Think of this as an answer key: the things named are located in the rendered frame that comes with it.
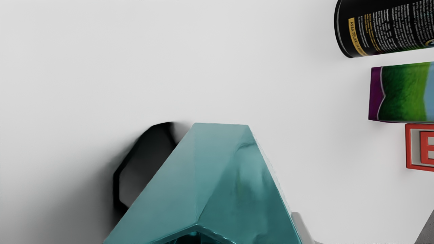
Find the teal faceted mug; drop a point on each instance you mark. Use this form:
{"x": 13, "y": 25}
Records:
{"x": 210, "y": 189}

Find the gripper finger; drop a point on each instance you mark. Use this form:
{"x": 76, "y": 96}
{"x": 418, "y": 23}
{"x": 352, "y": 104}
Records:
{"x": 305, "y": 232}

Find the red letter block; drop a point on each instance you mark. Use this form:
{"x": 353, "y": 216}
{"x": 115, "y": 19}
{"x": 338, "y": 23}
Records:
{"x": 415, "y": 159}

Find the black can with print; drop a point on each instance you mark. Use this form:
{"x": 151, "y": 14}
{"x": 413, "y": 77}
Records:
{"x": 383, "y": 27}

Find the green and purple carton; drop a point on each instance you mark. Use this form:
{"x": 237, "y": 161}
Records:
{"x": 403, "y": 93}

